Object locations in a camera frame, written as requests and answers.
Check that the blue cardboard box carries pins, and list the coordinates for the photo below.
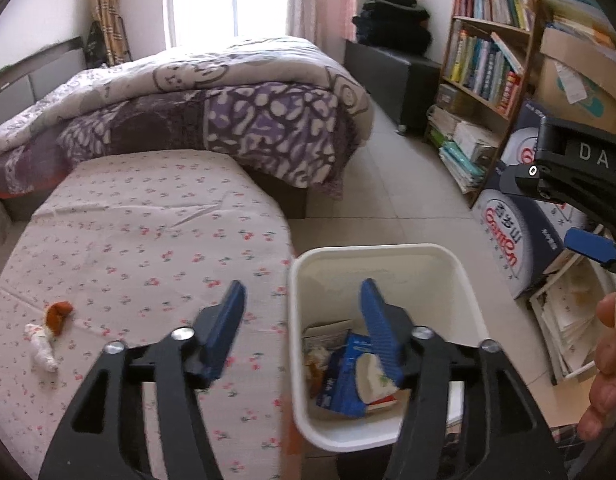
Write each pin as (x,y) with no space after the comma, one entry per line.
(348,375)

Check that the brown cardboard box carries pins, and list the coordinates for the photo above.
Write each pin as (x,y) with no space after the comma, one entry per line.
(567,80)

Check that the white tissue wad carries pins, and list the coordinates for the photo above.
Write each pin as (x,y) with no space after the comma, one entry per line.
(43,352)

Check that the wooden bookshelf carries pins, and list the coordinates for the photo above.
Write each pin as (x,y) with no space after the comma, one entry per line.
(532,0)

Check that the person's right hand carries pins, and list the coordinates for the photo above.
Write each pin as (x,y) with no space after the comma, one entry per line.
(610,360)

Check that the stack of pink boxes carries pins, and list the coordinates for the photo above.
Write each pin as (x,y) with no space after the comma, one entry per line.
(350,10)

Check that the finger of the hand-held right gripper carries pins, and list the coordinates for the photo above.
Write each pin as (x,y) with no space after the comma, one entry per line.
(590,245)
(547,182)

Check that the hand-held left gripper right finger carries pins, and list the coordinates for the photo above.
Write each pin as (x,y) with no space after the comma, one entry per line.
(380,330)

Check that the purple patterned blanket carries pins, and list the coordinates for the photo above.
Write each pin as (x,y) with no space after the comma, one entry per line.
(238,125)

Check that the blue white printed carton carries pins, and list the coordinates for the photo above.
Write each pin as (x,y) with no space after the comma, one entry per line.
(517,230)

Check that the sheer curtain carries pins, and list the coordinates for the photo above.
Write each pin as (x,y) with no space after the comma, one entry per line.
(303,0)

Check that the white plastic bin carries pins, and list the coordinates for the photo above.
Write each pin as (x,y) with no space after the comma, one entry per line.
(387,260)

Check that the brown peel scrap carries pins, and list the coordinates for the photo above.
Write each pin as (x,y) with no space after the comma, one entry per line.
(58,316)

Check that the stack of papers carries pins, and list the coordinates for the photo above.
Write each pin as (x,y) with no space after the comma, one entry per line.
(572,320)

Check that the crushed white carton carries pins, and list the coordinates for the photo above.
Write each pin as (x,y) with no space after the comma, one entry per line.
(370,375)

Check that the floral cloth covered table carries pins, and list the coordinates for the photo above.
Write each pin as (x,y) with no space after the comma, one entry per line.
(138,235)

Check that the stack of flat books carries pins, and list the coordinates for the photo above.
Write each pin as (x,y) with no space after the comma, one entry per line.
(462,145)

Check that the plaid coat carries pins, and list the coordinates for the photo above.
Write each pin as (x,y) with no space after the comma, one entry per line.
(110,20)

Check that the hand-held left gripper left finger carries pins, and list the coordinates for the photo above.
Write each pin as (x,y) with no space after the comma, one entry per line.
(225,325)

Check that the white cartoon print quilt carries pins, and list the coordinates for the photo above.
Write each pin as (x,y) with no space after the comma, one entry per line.
(188,70)

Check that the black bag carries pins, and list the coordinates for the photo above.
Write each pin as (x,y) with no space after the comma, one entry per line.
(95,45)

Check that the black storage bench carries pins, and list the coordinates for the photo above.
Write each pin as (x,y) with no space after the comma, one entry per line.
(387,85)

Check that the bed with grey headboard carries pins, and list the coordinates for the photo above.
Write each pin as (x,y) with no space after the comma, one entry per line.
(38,75)

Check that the pile of black clothes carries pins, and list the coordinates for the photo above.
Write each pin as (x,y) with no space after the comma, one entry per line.
(392,25)

